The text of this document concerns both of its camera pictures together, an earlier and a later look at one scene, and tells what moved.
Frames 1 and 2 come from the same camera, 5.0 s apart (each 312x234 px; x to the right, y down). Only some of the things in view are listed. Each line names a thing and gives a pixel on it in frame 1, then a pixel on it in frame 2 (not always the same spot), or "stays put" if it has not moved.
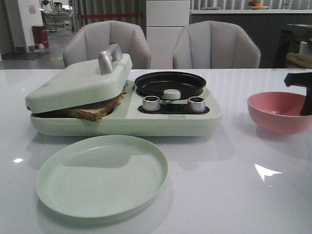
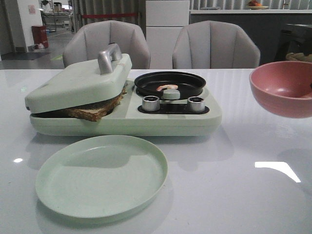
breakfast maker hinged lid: (82, 82) stays put
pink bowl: (279, 113) → (283, 88)
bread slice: (94, 112) stays put
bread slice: (118, 99) stays put
